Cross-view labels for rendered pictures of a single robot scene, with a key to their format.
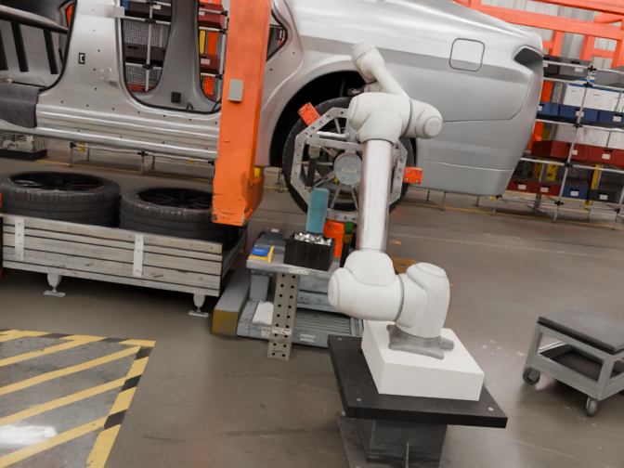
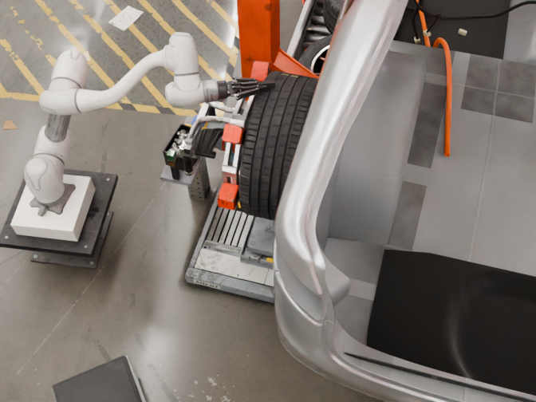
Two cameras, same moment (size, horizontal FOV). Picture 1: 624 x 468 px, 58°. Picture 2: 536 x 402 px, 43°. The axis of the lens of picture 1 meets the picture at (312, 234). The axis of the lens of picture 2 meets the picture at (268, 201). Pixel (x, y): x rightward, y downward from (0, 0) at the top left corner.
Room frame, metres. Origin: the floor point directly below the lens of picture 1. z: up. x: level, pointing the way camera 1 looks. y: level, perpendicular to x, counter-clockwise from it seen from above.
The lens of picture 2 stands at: (3.38, -1.99, 3.30)
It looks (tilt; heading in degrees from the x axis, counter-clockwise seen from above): 56 degrees down; 107
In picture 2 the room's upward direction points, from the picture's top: 2 degrees counter-clockwise
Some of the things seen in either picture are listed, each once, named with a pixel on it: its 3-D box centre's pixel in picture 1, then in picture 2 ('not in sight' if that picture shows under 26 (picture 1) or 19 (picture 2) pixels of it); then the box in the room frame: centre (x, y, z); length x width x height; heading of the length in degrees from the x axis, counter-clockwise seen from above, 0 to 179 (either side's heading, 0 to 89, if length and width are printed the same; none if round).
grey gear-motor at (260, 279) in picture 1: (271, 261); not in sight; (2.93, 0.20, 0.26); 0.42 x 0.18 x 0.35; 0
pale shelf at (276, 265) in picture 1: (297, 265); (189, 150); (2.35, 0.05, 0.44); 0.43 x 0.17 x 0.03; 90
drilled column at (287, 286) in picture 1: (284, 312); (195, 171); (2.35, 0.08, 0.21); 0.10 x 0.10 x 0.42; 0
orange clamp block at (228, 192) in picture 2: (411, 175); (228, 195); (2.74, -0.45, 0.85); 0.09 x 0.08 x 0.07; 90
